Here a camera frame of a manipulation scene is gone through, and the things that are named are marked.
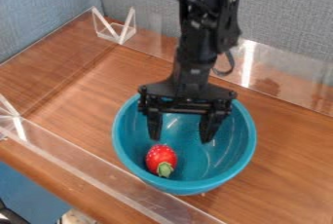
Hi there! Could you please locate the clear acrylic back barrier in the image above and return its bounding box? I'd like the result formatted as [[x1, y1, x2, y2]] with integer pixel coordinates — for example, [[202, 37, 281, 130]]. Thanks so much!
[[92, 7, 333, 118]]

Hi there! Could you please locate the clear acrylic front barrier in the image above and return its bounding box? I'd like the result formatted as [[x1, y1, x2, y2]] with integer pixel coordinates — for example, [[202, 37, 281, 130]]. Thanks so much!
[[0, 118, 226, 224]]

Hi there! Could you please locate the black cable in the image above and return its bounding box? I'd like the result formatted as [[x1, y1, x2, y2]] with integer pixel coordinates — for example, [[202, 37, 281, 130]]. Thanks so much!
[[211, 50, 237, 77]]

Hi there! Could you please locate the clear acrylic barrier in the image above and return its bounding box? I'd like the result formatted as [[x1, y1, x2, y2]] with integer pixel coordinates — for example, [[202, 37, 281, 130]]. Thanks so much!
[[0, 118, 226, 224], [92, 7, 333, 118]]

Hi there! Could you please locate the clear acrylic left bracket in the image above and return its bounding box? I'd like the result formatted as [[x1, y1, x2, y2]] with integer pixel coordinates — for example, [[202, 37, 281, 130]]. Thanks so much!
[[0, 94, 27, 141]]

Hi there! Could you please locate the red toy strawberry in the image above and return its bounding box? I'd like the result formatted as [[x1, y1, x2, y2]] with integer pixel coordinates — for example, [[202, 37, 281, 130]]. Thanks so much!
[[146, 144, 177, 178]]

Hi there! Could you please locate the blue plastic bowl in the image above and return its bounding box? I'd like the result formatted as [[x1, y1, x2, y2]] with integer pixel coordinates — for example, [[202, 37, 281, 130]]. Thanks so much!
[[112, 95, 258, 196]]

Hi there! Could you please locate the clear acrylic corner bracket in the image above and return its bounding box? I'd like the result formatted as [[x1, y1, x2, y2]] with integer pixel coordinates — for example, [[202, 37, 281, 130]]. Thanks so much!
[[91, 8, 137, 45]]

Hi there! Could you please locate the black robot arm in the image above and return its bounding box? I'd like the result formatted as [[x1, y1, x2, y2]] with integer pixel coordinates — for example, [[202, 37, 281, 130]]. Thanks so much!
[[138, 0, 241, 142]]

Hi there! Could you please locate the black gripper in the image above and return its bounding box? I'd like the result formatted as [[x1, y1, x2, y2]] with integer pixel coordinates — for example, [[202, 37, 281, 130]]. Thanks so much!
[[138, 56, 237, 143]]

